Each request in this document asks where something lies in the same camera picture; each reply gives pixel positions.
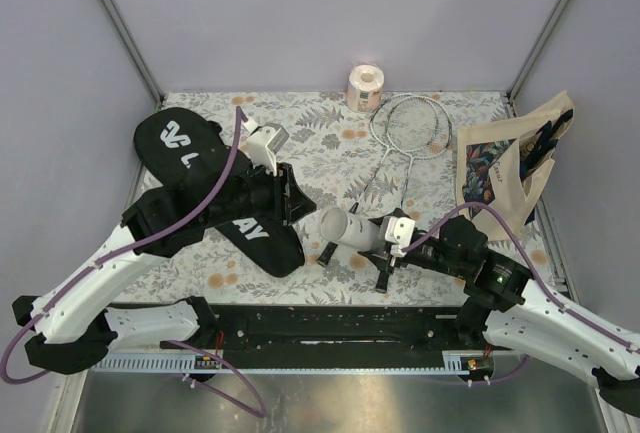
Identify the pink toilet paper roll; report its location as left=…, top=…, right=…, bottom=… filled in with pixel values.
left=346, top=63, right=385, bottom=113

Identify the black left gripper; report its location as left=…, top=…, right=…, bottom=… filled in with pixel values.
left=206, top=156, right=319, bottom=228

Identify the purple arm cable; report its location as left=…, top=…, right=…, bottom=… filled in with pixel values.
left=402, top=201, right=640, bottom=354
left=0, top=106, right=249, bottom=385

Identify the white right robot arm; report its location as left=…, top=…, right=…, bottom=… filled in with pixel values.
left=349, top=211, right=639, bottom=417

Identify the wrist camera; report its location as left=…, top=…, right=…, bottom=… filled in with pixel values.
left=381, top=220, right=415, bottom=258
left=242, top=119, right=289, bottom=176

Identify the right badminton racket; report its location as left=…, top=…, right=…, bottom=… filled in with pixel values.
left=370, top=96, right=450, bottom=295

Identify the beige tote bag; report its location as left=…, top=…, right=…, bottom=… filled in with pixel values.
left=455, top=91, right=574, bottom=234

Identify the floral table mat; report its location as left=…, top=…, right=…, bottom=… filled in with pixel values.
left=117, top=90, right=561, bottom=307

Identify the white shuttlecock tube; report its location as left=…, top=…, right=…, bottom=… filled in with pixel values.
left=319, top=206, right=384, bottom=252

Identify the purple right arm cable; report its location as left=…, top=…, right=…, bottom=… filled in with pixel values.
left=402, top=201, right=640, bottom=354

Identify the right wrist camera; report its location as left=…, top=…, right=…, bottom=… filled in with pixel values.
left=381, top=220, right=415, bottom=258

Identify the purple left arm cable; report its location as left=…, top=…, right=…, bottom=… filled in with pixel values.
left=0, top=106, right=249, bottom=385

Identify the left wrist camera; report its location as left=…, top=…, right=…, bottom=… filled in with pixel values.
left=242, top=119, right=289, bottom=176

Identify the badminton racket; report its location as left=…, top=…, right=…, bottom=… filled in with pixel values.
left=370, top=96, right=450, bottom=295
left=316, top=94, right=441, bottom=268

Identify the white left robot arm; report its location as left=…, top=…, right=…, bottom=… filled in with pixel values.
left=12, top=163, right=317, bottom=375

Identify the black racket bag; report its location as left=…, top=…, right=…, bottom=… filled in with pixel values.
left=123, top=107, right=305, bottom=278

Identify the left badminton racket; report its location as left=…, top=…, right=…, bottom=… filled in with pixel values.
left=316, top=94, right=441, bottom=268

